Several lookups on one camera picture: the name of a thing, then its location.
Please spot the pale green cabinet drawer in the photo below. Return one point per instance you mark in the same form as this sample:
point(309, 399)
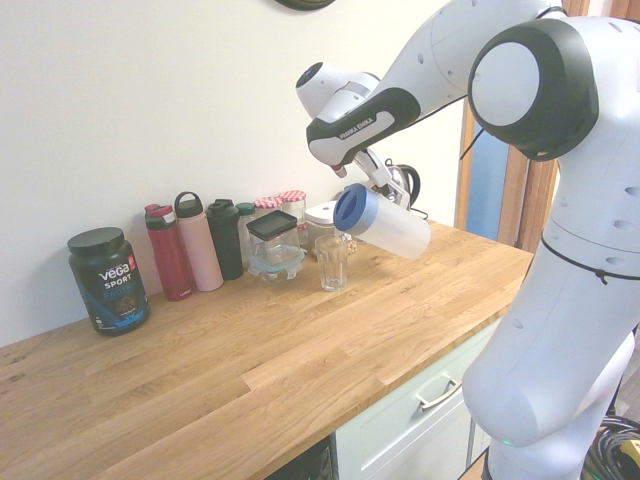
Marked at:
point(390, 430)

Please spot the black shaker bottle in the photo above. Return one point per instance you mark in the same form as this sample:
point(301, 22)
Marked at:
point(227, 245)

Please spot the black round wall object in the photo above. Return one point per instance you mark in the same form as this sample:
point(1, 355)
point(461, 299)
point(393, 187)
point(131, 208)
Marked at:
point(305, 3)

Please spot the yellow power box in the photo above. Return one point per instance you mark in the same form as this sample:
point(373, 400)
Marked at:
point(631, 454)

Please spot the white plastic pitcher blue lid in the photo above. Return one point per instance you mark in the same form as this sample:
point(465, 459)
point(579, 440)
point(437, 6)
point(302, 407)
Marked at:
point(390, 227)

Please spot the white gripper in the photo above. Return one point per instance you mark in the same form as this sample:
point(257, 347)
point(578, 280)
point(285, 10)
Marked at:
point(382, 172)

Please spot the glass container teal clip lid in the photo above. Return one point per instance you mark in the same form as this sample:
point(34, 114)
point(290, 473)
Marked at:
point(277, 270)

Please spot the clear ribbed drinking glass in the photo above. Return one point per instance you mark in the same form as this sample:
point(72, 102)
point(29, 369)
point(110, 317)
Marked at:
point(333, 265)

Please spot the jar with red gingham lid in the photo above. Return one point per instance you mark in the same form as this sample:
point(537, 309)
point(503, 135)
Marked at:
point(294, 207)
point(268, 204)

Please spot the small jar of nuts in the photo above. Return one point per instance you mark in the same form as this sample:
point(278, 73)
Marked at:
point(353, 245)

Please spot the black Vega protein tub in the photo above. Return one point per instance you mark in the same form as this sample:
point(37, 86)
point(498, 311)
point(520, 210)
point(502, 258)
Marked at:
point(110, 285)

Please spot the glass canister black lid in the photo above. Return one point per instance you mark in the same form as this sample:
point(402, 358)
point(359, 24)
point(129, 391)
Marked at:
point(272, 235)

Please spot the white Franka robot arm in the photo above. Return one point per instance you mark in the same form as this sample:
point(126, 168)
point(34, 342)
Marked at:
point(550, 250)

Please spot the red water bottle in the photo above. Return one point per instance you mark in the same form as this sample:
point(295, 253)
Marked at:
point(170, 260)

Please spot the dark appliance under counter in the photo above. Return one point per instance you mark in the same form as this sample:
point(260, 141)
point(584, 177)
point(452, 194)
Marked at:
point(310, 462)

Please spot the clear bottle green cap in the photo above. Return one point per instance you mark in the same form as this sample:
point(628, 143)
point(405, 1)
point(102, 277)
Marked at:
point(246, 235)

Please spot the container white lid red dot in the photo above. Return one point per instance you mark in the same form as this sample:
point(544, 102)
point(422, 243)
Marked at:
point(320, 222)

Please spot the pink bottle black cap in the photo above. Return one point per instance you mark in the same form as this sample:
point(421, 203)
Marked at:
point(200, 250)

